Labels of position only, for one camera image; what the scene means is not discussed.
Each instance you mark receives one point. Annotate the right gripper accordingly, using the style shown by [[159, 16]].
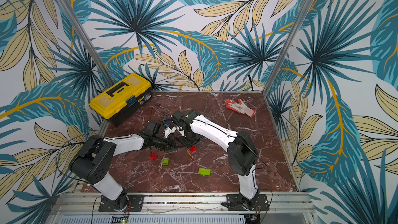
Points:
[[175, 124]]

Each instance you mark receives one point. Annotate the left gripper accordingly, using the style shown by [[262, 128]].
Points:
[[169, 145]]

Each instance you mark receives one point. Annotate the small red lego brick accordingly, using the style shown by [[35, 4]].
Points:
[[153, 156]]

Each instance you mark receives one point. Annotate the aluminium front rail frame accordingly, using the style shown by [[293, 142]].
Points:
[[186, 208]]

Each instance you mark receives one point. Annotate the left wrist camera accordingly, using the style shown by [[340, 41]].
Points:
[[168, 131]]

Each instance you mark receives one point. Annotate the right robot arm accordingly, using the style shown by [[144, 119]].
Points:
[[239, 146]]

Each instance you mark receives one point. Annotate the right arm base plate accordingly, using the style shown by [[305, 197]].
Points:
[[236, 202]]

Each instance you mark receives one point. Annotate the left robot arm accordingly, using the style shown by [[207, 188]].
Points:
[[93, 160]]

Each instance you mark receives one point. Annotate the yellow black toolbox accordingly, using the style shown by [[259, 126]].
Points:
[[123, 99]]

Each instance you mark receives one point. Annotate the long green lego brick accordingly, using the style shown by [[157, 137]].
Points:
[[205, 172]]

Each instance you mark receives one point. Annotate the red white work glove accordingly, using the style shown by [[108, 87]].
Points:
[[239, 107]]

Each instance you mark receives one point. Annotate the green square lego brick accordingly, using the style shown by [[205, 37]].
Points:
[[165, 161]]

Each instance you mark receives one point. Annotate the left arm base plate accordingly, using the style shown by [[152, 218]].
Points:
[[125, 203]]

